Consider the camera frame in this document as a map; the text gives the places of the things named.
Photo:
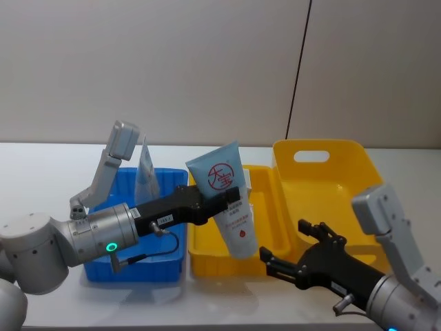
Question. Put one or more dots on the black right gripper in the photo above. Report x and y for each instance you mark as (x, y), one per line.
(330, 269)

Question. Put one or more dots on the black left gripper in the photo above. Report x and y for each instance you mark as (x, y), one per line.
(165, 208)

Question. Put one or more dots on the pale blue cream tube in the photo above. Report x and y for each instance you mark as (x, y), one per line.
(213, 165)

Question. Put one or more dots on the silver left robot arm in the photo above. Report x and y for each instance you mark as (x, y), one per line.
(34, 248)

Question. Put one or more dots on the clear plastic pouch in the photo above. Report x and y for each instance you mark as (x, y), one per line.
(146, 179)

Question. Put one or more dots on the blue plastic bin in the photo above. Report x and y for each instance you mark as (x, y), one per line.
(165, 265)

